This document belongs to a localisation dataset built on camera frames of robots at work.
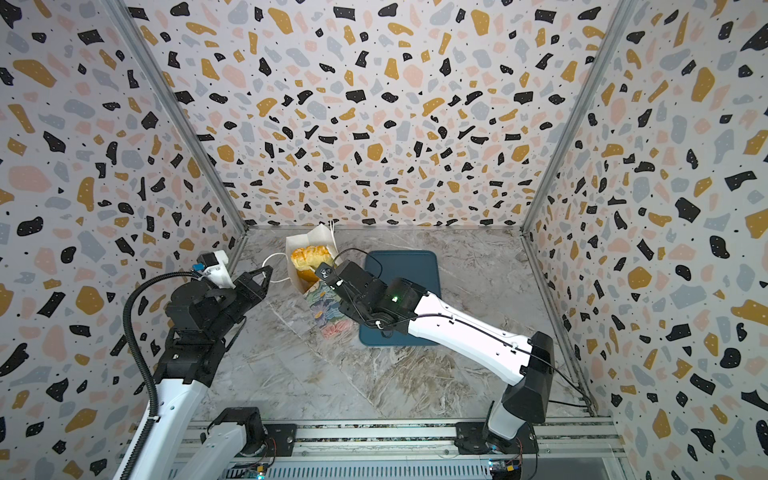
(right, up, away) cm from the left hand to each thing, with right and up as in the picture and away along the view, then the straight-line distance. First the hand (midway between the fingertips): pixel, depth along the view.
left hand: (274, 268), depth 69 cm
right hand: (+18, -5, +3) cm, 19 cm away
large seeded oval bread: (+1, -4, +22) cm, 22 cm away
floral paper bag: (+8, -8, +9) cm, 14 cm away
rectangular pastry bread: (+6, +2, +4) cm, 8 cm away
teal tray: (+37, -2, +42) cm, 56 cm away
